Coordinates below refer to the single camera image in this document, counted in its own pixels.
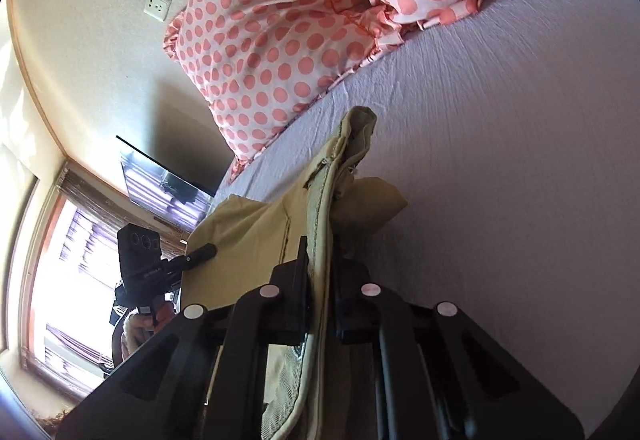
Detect khaki pants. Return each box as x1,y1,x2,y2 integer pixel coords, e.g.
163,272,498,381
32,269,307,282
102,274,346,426
182,106,409,440

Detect grey bed sheet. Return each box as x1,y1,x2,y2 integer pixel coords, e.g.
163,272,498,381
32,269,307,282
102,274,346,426
216,0,640,440

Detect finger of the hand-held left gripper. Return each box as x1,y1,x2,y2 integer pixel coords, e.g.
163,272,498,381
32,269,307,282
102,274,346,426
169,243,218,272

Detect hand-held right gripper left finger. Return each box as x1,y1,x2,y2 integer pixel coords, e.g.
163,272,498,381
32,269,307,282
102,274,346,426
55,236,312,440

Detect black wall television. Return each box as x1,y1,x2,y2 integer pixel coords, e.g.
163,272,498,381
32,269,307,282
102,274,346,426
116,135,217,227

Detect white wall socket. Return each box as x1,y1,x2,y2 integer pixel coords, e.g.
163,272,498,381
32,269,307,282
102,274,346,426
143,0,174,24

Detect wooden frame window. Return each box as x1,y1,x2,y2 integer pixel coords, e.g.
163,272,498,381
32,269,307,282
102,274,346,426
0,160,193,403

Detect person's left hand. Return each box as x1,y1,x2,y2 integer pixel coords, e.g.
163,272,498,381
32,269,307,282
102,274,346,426
134,300,178,347

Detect woven bamboo blind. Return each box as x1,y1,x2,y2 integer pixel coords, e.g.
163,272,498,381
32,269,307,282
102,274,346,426
54,164,193,266

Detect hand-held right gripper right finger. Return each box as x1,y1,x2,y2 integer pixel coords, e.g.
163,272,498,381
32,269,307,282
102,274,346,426
334,259,586,440

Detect person's left forearm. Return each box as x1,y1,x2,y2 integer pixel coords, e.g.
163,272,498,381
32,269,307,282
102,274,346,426
111,309,151,371

